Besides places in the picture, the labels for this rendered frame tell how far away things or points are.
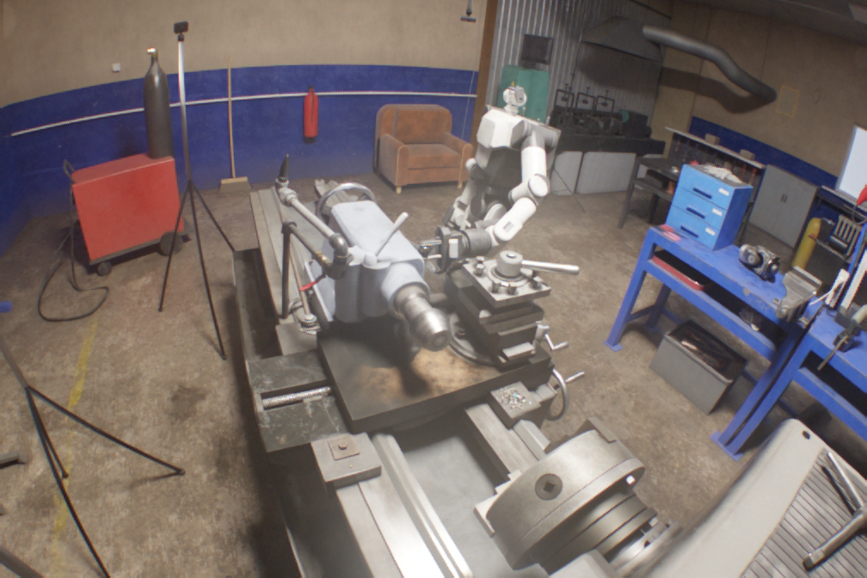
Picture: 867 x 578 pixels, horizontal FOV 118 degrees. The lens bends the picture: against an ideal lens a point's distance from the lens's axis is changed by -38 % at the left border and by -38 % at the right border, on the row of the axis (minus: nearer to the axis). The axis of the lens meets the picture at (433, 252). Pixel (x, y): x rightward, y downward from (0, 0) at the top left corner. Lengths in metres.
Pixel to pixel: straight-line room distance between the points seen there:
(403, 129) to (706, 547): 4.72
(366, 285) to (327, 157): 4.14
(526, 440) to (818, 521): 0.74
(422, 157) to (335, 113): 1.17
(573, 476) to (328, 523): 0.95
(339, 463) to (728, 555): 0.75
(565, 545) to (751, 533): 0.26
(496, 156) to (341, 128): 3.46
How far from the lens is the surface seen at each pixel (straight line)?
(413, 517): 0.91
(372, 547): 0.89
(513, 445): 1.06
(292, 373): 1.12
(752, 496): 0.51
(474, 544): 1.02
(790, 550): 0.51
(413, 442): 1.16
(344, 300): 1.05
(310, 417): 1.01
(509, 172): 1.79
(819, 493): 0.58
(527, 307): 1.04
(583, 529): 0.60
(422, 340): 0.88
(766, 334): 2.44
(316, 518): 1.40
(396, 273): 0.99
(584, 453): 0.60
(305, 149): 4.99
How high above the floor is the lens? 1.67
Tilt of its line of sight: 29 degrees down
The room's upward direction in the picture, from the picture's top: 6 degrees clockwise
